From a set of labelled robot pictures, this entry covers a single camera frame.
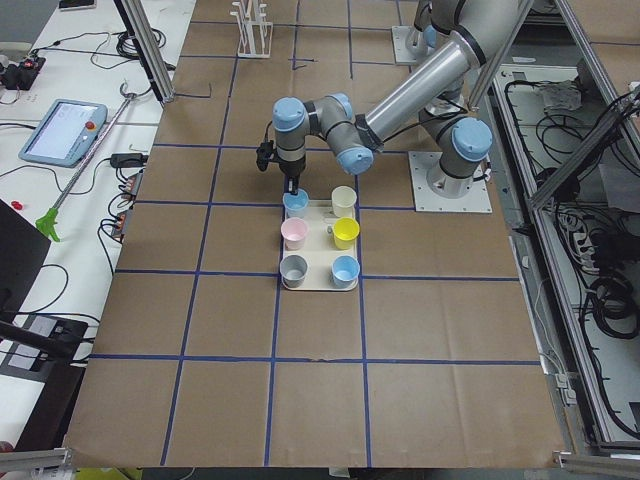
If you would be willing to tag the pink plastic cup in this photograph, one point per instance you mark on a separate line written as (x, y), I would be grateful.
(294, 232)

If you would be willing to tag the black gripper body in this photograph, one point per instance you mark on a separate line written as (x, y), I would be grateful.
(291, 170)

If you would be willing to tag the cream plastic cup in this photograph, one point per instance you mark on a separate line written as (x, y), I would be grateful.
(343, 199)

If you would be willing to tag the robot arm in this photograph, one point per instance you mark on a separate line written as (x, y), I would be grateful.
(423, 37)
(472, 34)

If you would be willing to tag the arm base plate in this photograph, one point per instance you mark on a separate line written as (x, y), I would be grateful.
(435, 192)
(401, 55)

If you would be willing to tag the yellow plastic cup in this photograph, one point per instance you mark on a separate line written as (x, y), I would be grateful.
(345, 233)

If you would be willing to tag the grey plastic cup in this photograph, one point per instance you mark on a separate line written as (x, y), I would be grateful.
(293, 270)

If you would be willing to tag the reacher grabber tool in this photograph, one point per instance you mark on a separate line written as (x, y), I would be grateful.
(46, 224)

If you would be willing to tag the white wire cup rack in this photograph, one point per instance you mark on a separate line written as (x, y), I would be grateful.
(255, 31)

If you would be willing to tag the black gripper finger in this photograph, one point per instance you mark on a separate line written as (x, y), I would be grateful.
(292, 186)

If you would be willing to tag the aluminium frame post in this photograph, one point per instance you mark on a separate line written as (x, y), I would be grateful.
(138, 27)

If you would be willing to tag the cream serving tray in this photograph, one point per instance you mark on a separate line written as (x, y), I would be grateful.
(319, 249)

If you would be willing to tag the light blue plastic cup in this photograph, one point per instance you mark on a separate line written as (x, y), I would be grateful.
(295, 204)

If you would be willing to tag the blue teach pendant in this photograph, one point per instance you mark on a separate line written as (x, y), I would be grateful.
(65, 134)

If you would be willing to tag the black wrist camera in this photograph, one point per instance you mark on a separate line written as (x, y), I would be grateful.
(265, 154)

